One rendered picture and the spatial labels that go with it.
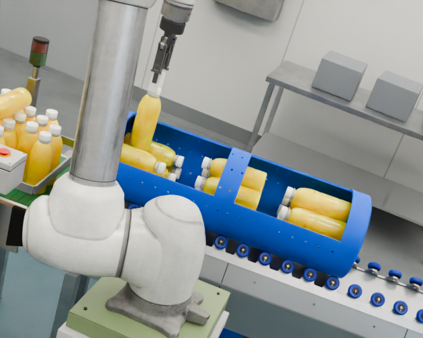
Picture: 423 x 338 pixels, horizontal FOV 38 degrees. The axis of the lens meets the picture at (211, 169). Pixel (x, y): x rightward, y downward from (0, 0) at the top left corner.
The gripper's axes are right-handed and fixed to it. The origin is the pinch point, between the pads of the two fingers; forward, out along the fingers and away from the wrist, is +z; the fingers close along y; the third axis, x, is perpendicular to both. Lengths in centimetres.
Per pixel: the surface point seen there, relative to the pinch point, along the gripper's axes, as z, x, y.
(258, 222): 26, -45, -15
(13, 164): 27, 26, -33
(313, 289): 43, -69, -12
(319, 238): 24, -64, -14
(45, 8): 88, 190, 349
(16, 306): 138, 42, 34
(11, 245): 61, 26, -24
